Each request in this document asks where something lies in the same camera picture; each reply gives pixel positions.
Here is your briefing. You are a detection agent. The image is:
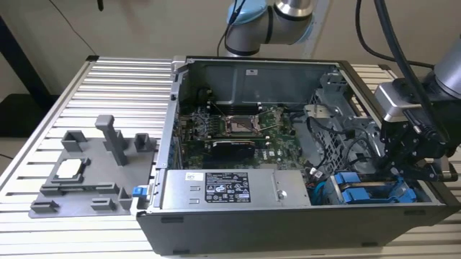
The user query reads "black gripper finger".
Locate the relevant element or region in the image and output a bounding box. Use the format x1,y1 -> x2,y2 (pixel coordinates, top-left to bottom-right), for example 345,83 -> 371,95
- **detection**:
373,158 -> 401,181
399,161 -> 441,182

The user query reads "black disk wire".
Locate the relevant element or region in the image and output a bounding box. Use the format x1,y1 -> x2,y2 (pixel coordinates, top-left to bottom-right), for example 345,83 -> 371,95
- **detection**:
307,117 -> 355,173
343,134 -> 385,169

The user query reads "grey metal disk bay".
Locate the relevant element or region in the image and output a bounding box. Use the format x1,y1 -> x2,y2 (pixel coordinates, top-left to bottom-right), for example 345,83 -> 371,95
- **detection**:
333,115 -> 433,206

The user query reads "green motherboard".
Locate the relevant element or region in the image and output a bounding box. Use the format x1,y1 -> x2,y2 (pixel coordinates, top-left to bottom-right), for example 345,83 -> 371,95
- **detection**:
178,104 -> 310,171

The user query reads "open black PC case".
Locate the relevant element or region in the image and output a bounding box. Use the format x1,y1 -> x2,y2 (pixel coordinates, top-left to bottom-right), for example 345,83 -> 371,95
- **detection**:
135,55 -> 461,256

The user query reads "silver power supply unit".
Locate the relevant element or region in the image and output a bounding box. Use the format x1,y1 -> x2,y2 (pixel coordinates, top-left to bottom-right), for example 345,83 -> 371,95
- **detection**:
154,169 -> 313,209

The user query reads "black graphics card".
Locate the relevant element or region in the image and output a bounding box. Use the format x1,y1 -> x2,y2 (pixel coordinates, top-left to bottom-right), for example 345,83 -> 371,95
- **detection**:
204,139 -> 259,169

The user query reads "CPU socket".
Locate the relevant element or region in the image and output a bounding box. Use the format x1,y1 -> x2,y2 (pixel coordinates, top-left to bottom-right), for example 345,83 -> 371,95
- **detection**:
220,114 -> 262,134

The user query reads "thin metal locking lever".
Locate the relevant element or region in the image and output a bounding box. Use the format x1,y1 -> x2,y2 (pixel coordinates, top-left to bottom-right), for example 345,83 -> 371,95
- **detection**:
210,101 -> 228,117

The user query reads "grey parts rack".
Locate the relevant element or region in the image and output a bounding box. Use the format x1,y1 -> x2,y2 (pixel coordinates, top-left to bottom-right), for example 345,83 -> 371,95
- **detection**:
27,114 -> 159,219

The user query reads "silver CPU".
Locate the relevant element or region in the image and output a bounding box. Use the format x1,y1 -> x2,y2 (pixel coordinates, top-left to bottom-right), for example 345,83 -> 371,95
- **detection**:
56,159 -> 87,179

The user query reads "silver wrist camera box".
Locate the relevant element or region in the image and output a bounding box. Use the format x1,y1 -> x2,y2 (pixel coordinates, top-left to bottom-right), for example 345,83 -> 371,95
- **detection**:
373,81 -> 422,122

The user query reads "blue data wire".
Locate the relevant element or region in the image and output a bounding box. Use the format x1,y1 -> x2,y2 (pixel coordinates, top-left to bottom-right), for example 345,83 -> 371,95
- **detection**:
310,180 -> 327,205

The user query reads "silver metal bracket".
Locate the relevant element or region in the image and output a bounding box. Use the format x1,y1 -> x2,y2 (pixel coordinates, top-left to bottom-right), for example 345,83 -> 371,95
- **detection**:
303,104 -> 343,119

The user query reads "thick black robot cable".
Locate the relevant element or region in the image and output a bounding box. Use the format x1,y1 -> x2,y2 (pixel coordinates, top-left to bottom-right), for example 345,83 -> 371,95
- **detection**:
354,0 -> 437,68
373,0 -> 449,141

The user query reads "socket cover metal frame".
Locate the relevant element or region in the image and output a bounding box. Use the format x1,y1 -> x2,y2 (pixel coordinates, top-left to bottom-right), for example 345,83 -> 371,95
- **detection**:
256,106 -> 287,132

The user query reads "black arm base cable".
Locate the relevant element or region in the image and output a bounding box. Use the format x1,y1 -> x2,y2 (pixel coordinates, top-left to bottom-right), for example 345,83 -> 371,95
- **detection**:
216,0 -> 247,56

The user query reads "thin black wall cable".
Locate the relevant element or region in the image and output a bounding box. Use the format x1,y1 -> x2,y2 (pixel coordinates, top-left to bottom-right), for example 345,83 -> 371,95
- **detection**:
48,0 -> 96,57

